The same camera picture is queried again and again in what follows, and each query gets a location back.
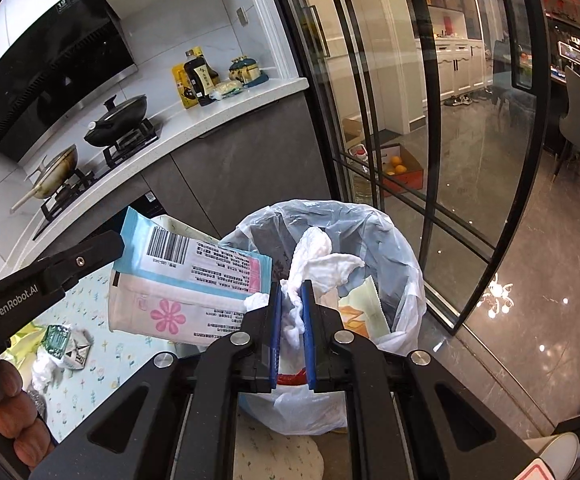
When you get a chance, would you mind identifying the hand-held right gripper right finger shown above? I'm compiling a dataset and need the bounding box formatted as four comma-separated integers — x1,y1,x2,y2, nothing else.
301,280,546,480

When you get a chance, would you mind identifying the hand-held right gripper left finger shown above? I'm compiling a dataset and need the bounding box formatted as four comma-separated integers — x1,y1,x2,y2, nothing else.
30,282,283,480

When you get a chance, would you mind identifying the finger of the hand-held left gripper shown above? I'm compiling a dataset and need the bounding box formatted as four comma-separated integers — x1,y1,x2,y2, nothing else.
37,231,125,291

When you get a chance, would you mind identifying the green foil packet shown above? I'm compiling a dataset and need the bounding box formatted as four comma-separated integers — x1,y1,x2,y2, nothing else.
44,325,73,356

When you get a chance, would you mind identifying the white tissue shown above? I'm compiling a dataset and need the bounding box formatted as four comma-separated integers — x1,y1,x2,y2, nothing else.
244,226,365,348
32,350,63,393

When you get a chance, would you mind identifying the white wrapper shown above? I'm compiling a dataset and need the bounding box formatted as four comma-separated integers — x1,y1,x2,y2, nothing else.
64,331,93,370

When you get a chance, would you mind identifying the silver foil wrapper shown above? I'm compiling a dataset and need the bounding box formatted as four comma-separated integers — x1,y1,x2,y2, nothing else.
24,390,48,418

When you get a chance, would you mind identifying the pink and blue wipes packet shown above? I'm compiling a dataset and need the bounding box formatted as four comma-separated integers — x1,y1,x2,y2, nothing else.
108,206,273,346

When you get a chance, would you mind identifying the black bin with plastic liner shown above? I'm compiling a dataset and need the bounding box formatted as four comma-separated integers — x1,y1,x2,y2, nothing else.
218,199,427,436

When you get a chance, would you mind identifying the black gas stove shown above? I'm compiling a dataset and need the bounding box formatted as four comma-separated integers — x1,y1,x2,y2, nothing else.
32,119,164,241

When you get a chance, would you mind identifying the black built-in oven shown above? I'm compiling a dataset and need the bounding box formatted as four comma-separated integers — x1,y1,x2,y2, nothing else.
44,190,167,261

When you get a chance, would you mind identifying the beige wok with glass lid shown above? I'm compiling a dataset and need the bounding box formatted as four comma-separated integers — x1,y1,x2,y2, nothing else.
10,145,79,212

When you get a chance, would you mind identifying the floral tablecloth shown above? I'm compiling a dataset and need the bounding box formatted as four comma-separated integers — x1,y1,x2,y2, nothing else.
0,215,325,480

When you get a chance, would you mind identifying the black pan with lid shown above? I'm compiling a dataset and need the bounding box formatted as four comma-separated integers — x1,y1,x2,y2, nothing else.
84,94,149,147

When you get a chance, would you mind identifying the black range hood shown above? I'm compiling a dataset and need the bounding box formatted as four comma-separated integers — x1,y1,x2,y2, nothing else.
0,0,138,163

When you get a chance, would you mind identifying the grey kitchen cabinet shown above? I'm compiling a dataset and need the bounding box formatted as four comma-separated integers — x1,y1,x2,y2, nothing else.
140,92,331,241

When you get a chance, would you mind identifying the yellow seasoning packet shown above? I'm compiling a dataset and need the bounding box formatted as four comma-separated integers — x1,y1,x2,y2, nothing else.
172,62,198,110

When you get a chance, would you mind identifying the red box of oranges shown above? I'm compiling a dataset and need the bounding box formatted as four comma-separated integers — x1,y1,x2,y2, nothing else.
365,142,425,193

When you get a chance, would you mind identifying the dark soy sauce bottle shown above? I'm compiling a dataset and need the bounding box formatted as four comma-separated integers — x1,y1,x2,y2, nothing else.
184,47,219,107

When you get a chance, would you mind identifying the clear bag of noodles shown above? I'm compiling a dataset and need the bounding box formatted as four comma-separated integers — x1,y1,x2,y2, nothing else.
210,79,245,101

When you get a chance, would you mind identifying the brown cardboard box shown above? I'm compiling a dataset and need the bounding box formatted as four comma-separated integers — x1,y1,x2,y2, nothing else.
342,115,367,147

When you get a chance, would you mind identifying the condiment jar set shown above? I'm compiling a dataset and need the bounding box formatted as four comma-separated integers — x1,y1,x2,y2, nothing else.
228,54,269,88

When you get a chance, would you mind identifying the white round container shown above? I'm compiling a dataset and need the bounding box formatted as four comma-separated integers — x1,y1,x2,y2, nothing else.
537,431,580,480

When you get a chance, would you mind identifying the black framed glass sliding door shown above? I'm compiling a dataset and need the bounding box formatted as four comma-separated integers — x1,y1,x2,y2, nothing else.
265,0,551,336

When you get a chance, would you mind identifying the white sideboard cabinet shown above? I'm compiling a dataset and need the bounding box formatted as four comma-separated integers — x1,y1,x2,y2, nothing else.
405,35,491,133

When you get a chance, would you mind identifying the black framed glass panel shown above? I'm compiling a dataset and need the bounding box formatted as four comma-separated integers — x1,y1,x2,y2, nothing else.
495,0,537,93

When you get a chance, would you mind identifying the television screen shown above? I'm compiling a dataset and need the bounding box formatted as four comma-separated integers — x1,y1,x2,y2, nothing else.
557,40,580,67

